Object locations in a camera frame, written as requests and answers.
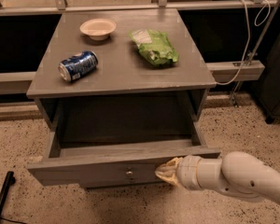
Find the blue soda can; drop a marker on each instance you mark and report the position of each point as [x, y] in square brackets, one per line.
[78, 66]

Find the grey top drawer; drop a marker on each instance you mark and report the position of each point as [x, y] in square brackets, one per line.
[95, 140]

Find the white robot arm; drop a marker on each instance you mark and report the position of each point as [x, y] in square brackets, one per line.
[238, 175]

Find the metal diagonal support pole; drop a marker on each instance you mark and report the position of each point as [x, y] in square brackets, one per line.
[264, 17]

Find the white shallow bowl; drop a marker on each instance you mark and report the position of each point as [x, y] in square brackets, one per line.
[98, 29]

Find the black floor stand leg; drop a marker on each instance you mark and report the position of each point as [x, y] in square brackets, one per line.
[8, 182]

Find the grey wooden nightstand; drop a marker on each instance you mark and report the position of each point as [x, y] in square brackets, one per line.
[120, 69]

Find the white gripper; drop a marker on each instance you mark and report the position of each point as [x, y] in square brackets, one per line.
[188, 172]

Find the grey metal rail frame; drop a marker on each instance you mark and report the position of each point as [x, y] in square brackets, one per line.
[121, 0]

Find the green chip bag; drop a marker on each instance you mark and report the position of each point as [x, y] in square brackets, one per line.
[155, 47]

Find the dark grey cabinet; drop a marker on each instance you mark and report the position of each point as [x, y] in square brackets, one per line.
[267, 88]

